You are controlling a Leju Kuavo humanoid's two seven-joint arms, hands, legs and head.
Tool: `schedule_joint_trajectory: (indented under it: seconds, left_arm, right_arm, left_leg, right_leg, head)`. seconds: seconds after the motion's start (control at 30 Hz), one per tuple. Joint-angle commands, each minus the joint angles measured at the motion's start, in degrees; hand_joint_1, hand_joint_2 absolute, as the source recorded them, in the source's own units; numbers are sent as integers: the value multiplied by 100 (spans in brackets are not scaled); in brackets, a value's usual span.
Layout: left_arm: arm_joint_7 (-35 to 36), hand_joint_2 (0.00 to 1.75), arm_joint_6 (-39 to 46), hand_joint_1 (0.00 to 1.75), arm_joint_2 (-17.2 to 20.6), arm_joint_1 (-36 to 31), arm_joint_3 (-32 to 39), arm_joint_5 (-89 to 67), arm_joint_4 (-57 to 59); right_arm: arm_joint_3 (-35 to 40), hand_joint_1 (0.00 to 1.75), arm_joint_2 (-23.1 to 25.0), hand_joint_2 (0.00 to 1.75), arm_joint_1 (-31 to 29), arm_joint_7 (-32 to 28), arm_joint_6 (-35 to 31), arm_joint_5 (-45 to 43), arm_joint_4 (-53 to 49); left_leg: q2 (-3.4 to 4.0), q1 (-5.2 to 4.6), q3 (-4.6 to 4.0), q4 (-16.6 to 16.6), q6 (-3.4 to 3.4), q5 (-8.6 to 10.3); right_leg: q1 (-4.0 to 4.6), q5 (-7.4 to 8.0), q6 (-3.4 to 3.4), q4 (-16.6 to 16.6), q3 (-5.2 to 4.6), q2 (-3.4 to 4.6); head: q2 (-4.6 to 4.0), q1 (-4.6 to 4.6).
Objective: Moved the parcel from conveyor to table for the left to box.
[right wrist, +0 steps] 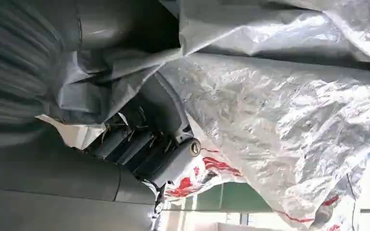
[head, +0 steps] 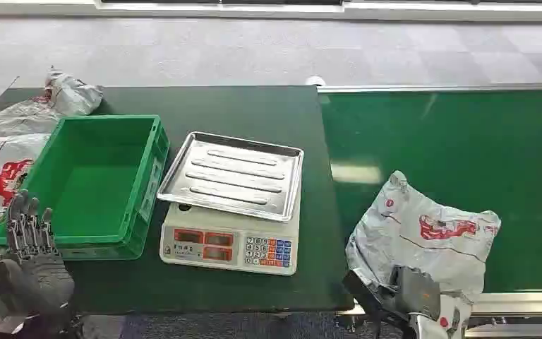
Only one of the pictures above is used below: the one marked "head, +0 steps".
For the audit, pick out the small white round object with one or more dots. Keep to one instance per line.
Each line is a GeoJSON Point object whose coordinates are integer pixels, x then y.
{"type": "Point", "coordinates": [315, 80]}

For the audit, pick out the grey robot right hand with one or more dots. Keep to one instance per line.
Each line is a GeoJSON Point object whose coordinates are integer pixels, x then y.
{"type": "Point", "coordinates": [416, 292]}

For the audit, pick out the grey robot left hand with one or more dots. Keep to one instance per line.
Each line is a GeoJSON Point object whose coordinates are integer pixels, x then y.
{"type": "Point", "coordinates": [37, 280]}

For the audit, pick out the steel scale tray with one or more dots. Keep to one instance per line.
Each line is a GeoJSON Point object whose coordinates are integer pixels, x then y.
{"type": "Point", "coordinates": [233, 175]}

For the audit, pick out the crumpled grey parcel bag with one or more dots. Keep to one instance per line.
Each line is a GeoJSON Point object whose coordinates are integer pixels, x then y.
{"type": "Point", "coordinates": [74, 96]}

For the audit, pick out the white electronic scale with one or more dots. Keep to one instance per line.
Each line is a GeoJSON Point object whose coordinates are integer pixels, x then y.
{"type": "Point", "coordinates": [215, 245]}

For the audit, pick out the green conveyor belt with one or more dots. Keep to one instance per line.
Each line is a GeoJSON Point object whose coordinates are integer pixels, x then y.
{"type": "Point", "coordinates": [462, 149]}

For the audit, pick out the white parcel bag red print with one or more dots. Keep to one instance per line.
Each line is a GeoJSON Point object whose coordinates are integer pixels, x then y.
{"type": "Point", "coordinates": [0, 178]}

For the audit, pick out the flat grey parcel bag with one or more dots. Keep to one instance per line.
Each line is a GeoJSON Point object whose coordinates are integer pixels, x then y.
{"type": "Point", "coordinates": [18, 119]}

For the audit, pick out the green plastic crate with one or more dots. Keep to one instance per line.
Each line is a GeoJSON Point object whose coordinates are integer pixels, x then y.
{"type": "Point", "coordinates": [98, 187]}

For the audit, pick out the grey parcel bag red print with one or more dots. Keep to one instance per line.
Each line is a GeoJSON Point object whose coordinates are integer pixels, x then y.
{"type": "Point", "coordinates": [434, 234]}

